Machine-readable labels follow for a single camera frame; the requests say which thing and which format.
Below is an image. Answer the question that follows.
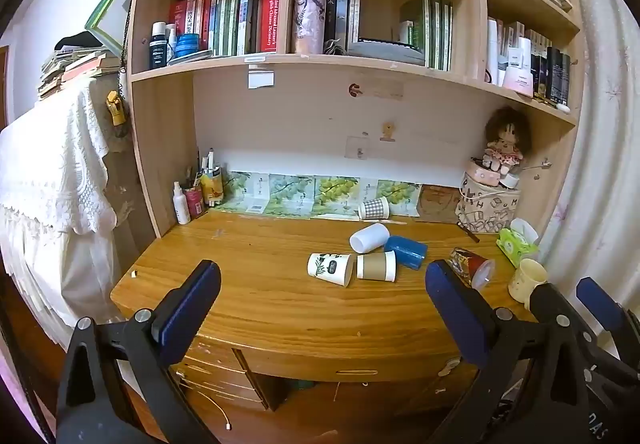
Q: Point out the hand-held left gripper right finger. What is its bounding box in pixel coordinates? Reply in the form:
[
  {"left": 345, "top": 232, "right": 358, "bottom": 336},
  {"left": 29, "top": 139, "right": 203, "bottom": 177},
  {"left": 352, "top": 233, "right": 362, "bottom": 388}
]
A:
[{"left": 425, "top": 260, "right": 593, "bottom": 444}]

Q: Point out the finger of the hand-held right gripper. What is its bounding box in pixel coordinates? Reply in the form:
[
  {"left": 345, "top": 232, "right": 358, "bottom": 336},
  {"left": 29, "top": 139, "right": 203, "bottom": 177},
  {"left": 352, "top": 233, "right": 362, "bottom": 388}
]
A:
[
  {"left": 531, "top": 281, "right": 568, "bottom": 323},
  {"left": 576, "top": 276, "right": 640, "bottom": 360}
]

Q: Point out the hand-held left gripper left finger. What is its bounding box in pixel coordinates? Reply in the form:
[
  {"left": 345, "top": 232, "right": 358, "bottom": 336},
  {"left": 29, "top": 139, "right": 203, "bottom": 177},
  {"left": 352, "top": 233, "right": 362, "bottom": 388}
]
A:
[{"left": 56, "top": 260, "right": 222, "bottom": 444}]

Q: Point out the cream yellow cup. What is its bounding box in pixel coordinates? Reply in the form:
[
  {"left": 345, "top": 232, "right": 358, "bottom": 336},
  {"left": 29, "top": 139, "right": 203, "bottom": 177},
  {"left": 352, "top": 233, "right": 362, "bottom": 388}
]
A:
[{"left": 508, "top": 258, "right": 549, "bottom": 309}]

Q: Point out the red patterned cup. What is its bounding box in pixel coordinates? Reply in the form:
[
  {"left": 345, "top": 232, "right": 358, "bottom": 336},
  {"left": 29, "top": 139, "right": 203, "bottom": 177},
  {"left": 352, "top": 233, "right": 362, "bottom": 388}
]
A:
[{"left": 447, "top": 247, "right": 496, "bottom": 291}]

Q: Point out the blue cup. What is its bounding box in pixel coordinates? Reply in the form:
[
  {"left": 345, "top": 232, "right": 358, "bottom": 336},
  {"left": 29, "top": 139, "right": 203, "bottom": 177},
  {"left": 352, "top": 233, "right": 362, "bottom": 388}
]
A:
[{"left": 384, "top": 235, "right": 429, "bottom": 271}]

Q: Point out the brown paper cup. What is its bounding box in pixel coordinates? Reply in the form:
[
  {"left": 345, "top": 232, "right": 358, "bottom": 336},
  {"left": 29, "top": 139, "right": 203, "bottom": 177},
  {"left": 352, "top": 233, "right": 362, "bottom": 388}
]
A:
[{"left": 356, "top": 251, "right": 397, "bottom": 283}]

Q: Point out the plain white cup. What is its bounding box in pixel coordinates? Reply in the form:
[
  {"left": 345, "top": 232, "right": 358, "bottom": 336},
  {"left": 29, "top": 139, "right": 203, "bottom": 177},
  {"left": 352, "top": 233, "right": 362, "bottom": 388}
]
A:
[{"left": 349, "top": 223, "right": 391, "bottom": 255}]

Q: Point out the checked paper cup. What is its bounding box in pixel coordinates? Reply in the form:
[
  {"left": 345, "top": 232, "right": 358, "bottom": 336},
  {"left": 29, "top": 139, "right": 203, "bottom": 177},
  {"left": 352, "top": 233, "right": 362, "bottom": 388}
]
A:
[{"left": 358, "top": 196, "right": 391, "bottom": 221}]

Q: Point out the white leaf print cup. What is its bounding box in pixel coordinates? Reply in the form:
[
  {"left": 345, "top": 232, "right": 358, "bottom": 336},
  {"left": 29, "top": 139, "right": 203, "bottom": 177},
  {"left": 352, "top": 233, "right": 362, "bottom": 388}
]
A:
[{"left": 307, "top": 252, "right": 355, "bottom": 288}]

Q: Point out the green tissue pack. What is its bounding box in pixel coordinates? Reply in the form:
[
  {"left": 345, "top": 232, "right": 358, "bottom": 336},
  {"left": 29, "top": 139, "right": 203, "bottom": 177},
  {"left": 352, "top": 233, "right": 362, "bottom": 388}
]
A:
[{"left": 495, "top": 218, "right": 540, "bottom": 267}]

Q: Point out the wooden drawer cabinet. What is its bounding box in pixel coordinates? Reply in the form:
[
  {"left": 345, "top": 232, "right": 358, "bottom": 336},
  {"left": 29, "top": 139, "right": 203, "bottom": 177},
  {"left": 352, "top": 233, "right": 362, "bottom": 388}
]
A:
[{"left": 175, "top": 334, "right": 287, "bottom": 414}]

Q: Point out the white spray bottle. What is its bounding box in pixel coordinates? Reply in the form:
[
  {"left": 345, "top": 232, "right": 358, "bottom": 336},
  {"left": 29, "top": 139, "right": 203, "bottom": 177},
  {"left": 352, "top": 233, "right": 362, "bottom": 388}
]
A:
[{"left": 172, "top": 181, "right": 192, "bottom": 226}]

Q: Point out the patterned fabric bag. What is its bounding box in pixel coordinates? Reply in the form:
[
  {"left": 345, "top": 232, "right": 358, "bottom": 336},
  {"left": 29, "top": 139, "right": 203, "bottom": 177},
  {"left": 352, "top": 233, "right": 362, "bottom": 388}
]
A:
[{"left": 455, "top": 174, "right": 522, "bottom": 233}]

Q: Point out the brown cardboard sheet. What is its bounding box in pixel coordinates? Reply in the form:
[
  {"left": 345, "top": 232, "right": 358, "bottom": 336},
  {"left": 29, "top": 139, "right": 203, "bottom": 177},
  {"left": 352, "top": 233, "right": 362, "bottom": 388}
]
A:
[{"left": 417, "top": 184, "right": 461, "bottom": 225}]

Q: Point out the yellow green pen holder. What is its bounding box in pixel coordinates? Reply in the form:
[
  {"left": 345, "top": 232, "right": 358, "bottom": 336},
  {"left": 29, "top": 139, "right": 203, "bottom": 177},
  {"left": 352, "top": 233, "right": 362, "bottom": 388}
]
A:
[{"left": 199, "top": 168, "right": 225, "bottom": 210}]

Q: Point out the grape print paper sheet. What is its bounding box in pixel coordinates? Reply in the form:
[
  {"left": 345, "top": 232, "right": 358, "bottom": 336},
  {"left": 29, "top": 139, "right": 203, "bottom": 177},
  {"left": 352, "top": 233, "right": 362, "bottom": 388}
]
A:
[
  {"left": 310, "top": 175, "right": 362, "bottom": 217},
  {"left": 367, "top": 178, "right": 422, "bottom": 217},
  {"left": 215, "top": 171, "right": 271, "bottom": 214},
  {"left": 263, "top": 173, "right": 317, "bottom": 219}
]

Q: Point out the pink box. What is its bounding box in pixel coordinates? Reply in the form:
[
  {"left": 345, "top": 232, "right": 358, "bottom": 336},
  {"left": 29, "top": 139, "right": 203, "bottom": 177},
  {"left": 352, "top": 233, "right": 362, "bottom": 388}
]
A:
[{"left": 468, "top": 157, "right": 503, "bottom": 186}]

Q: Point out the white curtain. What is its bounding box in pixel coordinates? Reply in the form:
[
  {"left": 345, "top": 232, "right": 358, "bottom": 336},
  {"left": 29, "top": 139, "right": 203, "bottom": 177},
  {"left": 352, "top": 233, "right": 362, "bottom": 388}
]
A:
[{"left": 539, "top": 0, "right": 640, "bottom": 307}]

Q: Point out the brown haired rag doll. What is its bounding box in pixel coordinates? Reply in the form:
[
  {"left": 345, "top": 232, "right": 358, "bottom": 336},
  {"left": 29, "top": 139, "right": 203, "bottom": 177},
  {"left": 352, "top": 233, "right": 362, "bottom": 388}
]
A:
[{"left": 481, "top": 105, "right": 532, "bottom": 175}]

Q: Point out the wooden bookshelf unit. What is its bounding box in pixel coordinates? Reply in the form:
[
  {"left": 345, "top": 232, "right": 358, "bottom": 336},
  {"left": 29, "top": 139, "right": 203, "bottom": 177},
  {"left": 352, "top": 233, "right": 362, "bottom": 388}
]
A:
[{"left": 125, "top": 0, "right": 588, "bottom": 245}]

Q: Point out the white lace cloth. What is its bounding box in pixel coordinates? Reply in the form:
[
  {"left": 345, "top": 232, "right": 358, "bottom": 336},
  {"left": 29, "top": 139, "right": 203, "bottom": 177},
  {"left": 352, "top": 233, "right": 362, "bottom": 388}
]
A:
[{"left": 0, "top": 76, "right": 134, "bottom": 341}]

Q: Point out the yellow hanging figurine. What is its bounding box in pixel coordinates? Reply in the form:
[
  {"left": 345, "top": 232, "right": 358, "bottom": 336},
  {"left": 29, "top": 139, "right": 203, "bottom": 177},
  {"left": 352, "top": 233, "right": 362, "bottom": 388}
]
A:
[{"left": 105, "top": 90, "right": 126, "bottom": 127}]

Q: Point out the row of cosmetic bottles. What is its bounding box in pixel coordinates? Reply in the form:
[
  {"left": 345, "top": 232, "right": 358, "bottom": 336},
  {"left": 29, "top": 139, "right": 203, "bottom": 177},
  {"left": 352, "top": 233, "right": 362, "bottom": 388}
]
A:
[{"left": 484, "top": 18, "right": 574, "bottom": 107}]

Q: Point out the white paper label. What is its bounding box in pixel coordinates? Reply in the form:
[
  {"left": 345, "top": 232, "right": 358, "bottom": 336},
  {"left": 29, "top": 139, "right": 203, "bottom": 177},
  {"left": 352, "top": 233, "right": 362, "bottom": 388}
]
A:
[{"left": 247, "top": 64, "right": 276, "bottom": 90}]

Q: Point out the dark bottle white cap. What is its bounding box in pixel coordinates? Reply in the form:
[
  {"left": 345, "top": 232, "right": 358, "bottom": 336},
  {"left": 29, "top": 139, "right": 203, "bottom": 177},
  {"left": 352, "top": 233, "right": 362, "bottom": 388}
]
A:
[{"left": 148, "top": 22, "right": 169, "bottom": 71}]

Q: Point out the blue jar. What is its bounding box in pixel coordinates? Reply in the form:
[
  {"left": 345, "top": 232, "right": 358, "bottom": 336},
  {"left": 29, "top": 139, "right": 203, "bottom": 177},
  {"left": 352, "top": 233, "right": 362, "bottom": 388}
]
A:
[{"left": 175, "top": 34, "right": 201, "bottom": 58}]

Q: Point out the stack of old books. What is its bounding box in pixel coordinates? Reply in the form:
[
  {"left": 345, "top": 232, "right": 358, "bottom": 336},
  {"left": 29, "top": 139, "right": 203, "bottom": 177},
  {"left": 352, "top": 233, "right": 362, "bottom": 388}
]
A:
[{"left": 38, "top": 48, "right": 122, "bottom": 100}]

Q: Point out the grey flat pouch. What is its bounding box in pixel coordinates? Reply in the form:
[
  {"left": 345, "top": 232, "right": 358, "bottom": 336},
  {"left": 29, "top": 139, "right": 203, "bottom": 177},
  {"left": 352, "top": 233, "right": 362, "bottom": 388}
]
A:
[{"left": 347, "top": 38, "right": 427, "bottom": 67}]

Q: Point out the row of green books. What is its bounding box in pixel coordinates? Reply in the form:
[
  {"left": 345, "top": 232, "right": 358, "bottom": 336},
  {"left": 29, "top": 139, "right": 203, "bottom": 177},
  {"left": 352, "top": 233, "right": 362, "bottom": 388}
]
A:
[{"left": 399, "top": 0, "right": 454, "bottom": 72}]

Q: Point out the black cloth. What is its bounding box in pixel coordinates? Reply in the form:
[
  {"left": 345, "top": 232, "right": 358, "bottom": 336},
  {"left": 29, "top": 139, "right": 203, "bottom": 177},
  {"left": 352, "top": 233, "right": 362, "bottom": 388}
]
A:
[{"left": 53, "top": 30, "right": 104, "bottom": 52}]

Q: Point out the row of colourful books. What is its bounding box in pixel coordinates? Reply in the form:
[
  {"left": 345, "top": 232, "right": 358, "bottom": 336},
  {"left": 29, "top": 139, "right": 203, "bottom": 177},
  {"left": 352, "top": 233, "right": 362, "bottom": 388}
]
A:
[{"left": 169, "top": 0, "right": 279, "bottom": 57}]

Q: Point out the green framed board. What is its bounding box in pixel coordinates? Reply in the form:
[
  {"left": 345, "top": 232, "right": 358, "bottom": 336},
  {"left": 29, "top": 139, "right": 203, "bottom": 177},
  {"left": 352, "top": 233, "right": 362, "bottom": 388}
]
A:
[{"left": 83, "top": 0, "right": 144, "bottom": 55}]

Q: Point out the white floral cylinder box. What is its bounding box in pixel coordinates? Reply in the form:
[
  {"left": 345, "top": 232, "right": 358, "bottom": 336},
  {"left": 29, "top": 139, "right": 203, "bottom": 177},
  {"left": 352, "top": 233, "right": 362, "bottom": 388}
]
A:
[{"left": 292, "top": 0, "right": 329, "bottom": 55}]

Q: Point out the white cable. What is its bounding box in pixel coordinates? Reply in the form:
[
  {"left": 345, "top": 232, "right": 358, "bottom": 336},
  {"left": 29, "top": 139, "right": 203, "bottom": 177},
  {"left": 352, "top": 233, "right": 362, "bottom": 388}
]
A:
[{"left": 172, "top": 370, "right": 232, "bottom": 428}]

